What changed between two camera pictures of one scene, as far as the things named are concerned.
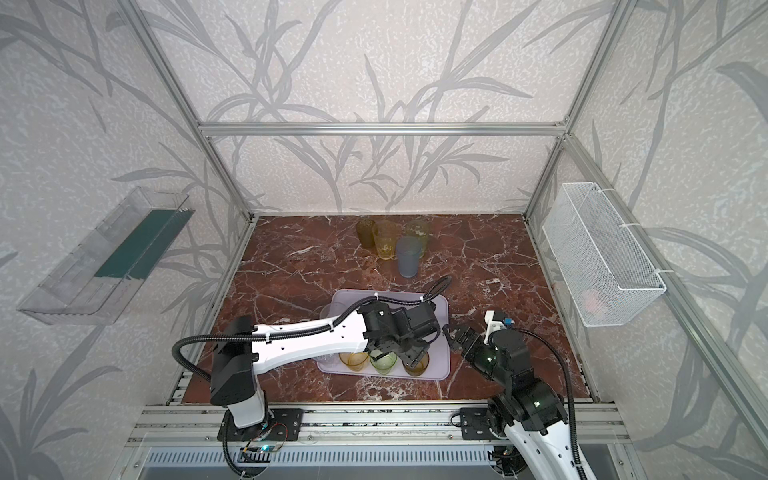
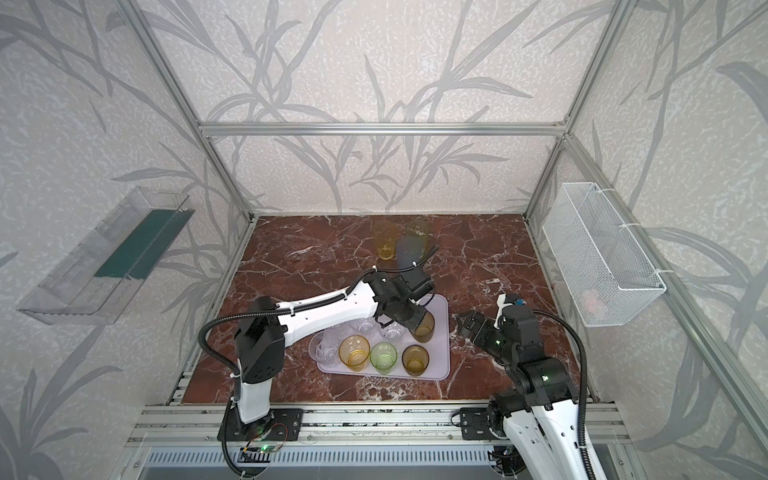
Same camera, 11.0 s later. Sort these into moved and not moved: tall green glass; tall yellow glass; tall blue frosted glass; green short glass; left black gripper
Moved: left black gripper
Not moved: tall green glass; tall yellow glass; tall blue frosted glass; green short glass
